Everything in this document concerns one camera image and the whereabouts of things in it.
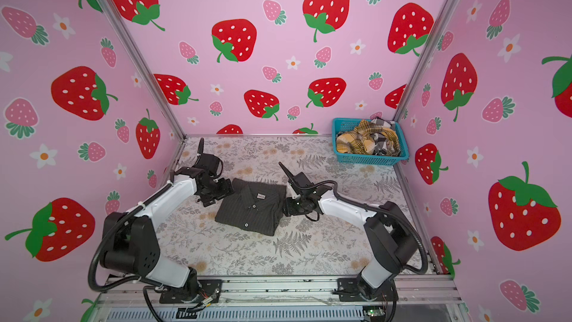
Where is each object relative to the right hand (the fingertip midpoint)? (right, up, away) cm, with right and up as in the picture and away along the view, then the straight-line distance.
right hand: (284, 208), depth 87 cm
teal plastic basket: (+29, +38, +31) cm, 56 cm away
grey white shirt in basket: (+45, +26, +13) cm, 54 cm away
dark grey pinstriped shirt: (-13, 0, +4) cm, 14 cm away
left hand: (-23, +5, +2) cm, 24 cm away
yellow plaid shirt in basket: (+36, +29, +18) cm, 49 cm away
